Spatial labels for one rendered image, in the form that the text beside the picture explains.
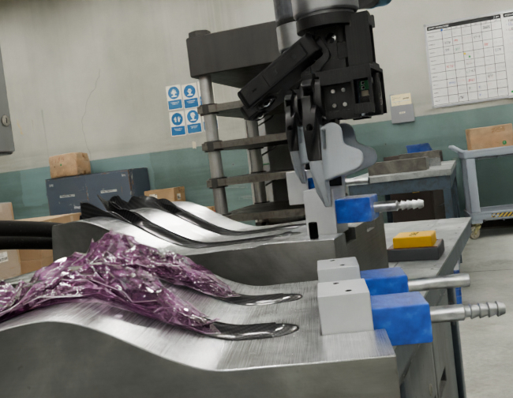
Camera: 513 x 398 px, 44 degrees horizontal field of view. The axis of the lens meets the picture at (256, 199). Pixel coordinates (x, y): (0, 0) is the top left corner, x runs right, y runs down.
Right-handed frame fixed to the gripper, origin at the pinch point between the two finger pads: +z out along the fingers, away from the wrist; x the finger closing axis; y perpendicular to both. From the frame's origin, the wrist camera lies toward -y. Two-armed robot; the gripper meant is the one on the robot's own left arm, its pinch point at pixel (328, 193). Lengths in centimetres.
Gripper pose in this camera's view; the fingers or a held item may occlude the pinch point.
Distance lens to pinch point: 75.5
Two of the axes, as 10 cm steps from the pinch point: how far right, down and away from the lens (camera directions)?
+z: 1.2, 9.9, 0.6
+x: 3.8, -1.0, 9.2
